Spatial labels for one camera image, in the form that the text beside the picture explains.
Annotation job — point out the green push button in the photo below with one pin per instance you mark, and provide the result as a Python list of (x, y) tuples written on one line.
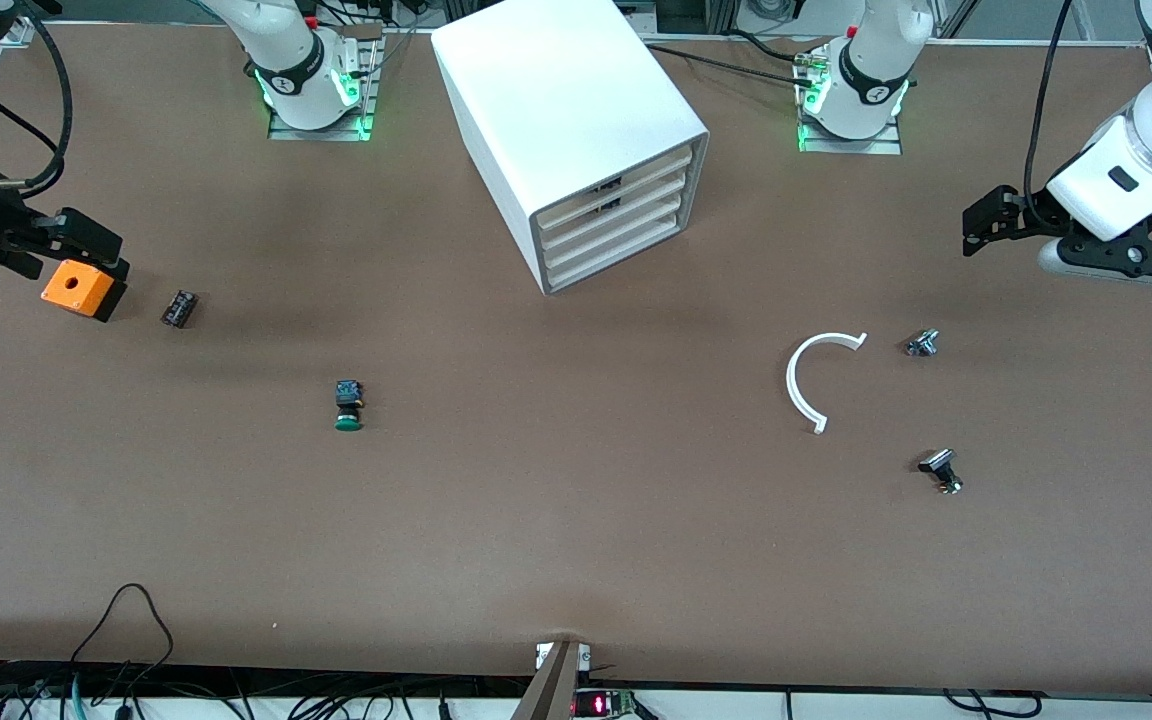
[(348, 420)]

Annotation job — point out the orange button box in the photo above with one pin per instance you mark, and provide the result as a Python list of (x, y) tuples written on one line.
[(76, 288)]

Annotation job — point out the black cylindrical capacitor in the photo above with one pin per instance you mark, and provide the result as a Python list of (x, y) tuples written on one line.
[(179, 308)]

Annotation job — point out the white curved plastic piece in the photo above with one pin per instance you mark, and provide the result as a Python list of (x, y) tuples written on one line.
[(792, 385)]

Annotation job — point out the red LED display device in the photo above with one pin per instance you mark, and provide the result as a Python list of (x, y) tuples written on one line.
[(598, 705)]

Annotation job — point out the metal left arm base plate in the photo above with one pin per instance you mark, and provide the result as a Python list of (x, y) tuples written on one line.
[(881, 145)]

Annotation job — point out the silver knob switch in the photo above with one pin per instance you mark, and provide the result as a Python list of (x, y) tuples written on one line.
[(922, 343)]

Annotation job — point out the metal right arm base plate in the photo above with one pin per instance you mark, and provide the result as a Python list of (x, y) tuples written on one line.
[(321, 133)]

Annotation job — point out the brown camera mount post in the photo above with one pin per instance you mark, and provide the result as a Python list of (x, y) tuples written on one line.
[(548, 690)]

